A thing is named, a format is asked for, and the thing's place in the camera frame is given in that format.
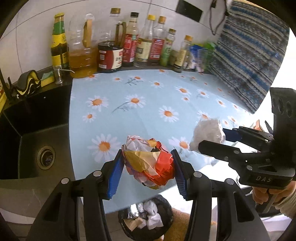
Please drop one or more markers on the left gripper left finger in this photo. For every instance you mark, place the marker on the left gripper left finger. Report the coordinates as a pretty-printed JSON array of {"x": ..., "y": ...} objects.
[{"x": 98, "y": 186}]

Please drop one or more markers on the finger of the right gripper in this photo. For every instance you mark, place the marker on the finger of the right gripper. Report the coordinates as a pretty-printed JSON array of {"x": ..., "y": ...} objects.
[
  {"x": 230, "y": 154},
  {"x": 258, "y": 140}
]

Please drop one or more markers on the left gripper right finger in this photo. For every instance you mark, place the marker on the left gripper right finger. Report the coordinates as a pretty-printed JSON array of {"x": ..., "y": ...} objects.
[{"x": 196, "y": 187}]

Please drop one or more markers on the white tissue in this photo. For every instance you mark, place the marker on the white tissue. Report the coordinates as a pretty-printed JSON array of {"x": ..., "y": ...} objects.
[{"x": 207, "y": 130}]

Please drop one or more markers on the silver foil bag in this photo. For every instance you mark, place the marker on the silver foil bag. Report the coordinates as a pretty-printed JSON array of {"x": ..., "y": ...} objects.
[{"x": 136, "y": 210}]

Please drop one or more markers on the white textured paper towel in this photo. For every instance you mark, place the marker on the white textured paper towel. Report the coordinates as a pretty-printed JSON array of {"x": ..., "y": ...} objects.
[{"x": 151, "y": 216}]

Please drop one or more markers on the red yellow wrapper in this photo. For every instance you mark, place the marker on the red yellow wrapper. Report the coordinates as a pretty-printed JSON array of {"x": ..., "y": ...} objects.
[{"x": 148, "y": 161}]

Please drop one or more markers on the black trash bin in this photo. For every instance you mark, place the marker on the black trash bin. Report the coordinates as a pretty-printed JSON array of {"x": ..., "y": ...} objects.
[{"x": 166, "y": 213}]

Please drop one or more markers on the black kitchen sink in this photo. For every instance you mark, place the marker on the black kitchen sink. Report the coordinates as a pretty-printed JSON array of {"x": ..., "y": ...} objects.
[{"x": 35, "y": 135}]

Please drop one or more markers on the right hand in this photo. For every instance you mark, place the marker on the right hand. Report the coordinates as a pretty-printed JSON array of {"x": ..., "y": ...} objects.
[{"x": 261, "y": 195}]

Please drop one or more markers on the brown fleece trouser leg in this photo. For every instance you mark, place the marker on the brown fleece trouser leg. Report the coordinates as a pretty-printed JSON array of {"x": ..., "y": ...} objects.
[{"x": 179, "y": 226}]

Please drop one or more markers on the daisy pattern blue tablecloth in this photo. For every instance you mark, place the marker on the daisy pattern blue tablecloth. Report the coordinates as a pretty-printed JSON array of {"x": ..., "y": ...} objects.
[{"x": 108, "y": 107}]

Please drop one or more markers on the green packet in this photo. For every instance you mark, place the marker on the green packet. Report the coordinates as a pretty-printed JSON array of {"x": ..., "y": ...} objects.
[{"x": 210, "y": 47}]

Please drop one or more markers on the small gold cap bottle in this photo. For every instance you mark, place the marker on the small gold cap bottle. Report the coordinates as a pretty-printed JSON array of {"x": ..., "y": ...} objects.
[{"x": 182, "y": 54}]

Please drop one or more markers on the small glass jar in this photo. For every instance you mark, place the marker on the small glass jar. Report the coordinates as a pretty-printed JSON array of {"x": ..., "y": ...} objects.
[{"x": 173, "y": 57}]

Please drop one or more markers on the yellow green sponge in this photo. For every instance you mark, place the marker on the yellow green sponge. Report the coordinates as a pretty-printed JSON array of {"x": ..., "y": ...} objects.
[{"x": 47, "y": 78}]

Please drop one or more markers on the green label oil bottle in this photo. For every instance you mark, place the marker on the green label oil bottle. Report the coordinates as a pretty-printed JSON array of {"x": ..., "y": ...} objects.
[{"x": 166, "y": 50}]

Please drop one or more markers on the metal soap dispenser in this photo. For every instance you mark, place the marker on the metal soap dispenser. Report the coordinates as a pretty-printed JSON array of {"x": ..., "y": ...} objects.
[{"x": 58, "y": 74}]

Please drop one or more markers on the black yellow rubber glove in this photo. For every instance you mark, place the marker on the black yellow rubber glove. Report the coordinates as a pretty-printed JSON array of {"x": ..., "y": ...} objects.
[{"x": 26, "y": 85}]

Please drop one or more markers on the yellow detergent box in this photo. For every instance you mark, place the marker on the yellow detergent box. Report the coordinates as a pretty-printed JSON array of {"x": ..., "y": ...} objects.
[{"x": 3, "y": 98}]

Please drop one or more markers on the large soy sauce jug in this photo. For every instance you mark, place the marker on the large soy sauce jug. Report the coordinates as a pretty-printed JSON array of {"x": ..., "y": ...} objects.
[{"x": 110, "y": 43}]

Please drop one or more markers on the yellow cap clear bottle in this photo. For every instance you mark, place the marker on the yellow cap clear bottle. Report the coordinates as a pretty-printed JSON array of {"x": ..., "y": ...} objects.
[{"x": 144, "y": 42}]

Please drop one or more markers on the red label gold cap bottle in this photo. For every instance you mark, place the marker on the red label gold cap bottle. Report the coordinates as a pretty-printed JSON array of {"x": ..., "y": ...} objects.
[{"x": 157, "y": 41}]

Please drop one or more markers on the green label dark bottle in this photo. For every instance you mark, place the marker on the green label dark bottle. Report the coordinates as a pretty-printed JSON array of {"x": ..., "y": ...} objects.
[{"x": 59, "y": 47}]

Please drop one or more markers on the large cooking oil jug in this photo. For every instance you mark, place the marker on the large cooking oil jug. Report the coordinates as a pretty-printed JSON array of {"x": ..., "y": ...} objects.
[{"x": 82, "y": 48}]

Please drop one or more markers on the red label vinegar bottle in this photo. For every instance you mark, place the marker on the red label vinegar bottle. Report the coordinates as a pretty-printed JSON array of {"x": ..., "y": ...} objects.
[{"x": 130, "y": 44}]

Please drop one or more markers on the black wall outlet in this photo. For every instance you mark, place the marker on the black wall outlet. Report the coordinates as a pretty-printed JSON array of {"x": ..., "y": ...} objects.
[{"x": 187, "y": 9}]

